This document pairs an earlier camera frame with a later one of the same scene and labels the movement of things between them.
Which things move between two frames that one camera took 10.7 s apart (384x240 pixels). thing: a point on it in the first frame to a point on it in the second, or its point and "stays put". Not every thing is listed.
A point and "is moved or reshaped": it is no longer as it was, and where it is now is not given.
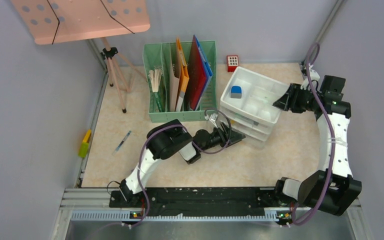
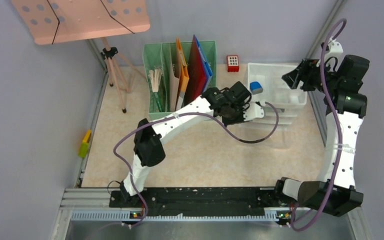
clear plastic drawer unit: [248, 106] is moved or reshaped
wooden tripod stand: [107, 45] stays put
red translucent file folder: [196, 75] stays put
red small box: [232, 62] stays put
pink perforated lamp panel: [54, 21] stays put
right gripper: [288, 101] to [303, 72]
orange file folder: [184, 77] stays put
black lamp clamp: [109, 54] stays put
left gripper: [228, 137] to [242, 107]
